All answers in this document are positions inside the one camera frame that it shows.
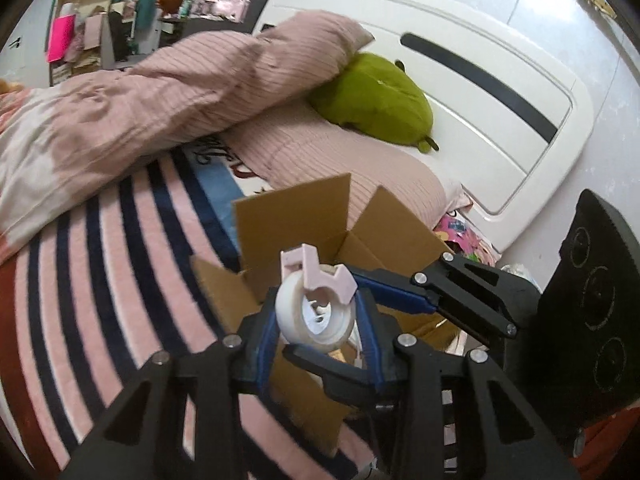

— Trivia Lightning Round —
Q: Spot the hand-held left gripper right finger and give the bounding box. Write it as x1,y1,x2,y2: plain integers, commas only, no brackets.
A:
352,290,583,480

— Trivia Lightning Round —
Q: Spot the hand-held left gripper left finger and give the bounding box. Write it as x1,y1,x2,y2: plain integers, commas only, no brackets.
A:
62,285,281,480

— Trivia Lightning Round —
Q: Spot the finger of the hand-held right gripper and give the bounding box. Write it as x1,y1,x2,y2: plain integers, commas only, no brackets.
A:
349,254,542,337
281,344,396,413

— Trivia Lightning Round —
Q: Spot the pink tape dispenser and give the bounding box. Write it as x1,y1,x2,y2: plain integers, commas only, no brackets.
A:
275,244,358,353

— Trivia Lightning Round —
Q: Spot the brown cardboard box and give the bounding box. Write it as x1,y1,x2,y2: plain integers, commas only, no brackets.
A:
190,173,468,458

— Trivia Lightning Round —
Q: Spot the colourful printed cloth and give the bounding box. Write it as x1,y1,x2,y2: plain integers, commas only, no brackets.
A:
432,212,501,266

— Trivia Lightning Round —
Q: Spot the person's orange clothing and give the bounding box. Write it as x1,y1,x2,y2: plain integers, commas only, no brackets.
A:
570,405,640,480

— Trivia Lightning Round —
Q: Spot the pink striped pillow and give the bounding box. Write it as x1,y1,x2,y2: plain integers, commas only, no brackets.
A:
225,110,473,221

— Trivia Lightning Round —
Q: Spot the green plush toy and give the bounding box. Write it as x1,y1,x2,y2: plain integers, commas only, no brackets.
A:
307,52,441,153

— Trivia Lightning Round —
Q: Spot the white bed headboard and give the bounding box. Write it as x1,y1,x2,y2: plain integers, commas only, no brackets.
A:
252,0,596,253

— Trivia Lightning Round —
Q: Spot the pink grey patterned duvet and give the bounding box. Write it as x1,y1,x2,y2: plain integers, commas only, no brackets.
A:
0,10,376,261

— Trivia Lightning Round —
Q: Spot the dark bookshelf with clutter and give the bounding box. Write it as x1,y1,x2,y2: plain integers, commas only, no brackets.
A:
160,0,251,26

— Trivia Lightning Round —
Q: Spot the dark office chair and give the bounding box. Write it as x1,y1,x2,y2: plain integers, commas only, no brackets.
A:
107,10,132,61

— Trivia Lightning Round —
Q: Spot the bright pink bag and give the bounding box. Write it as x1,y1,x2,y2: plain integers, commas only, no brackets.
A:
47,15,76,63

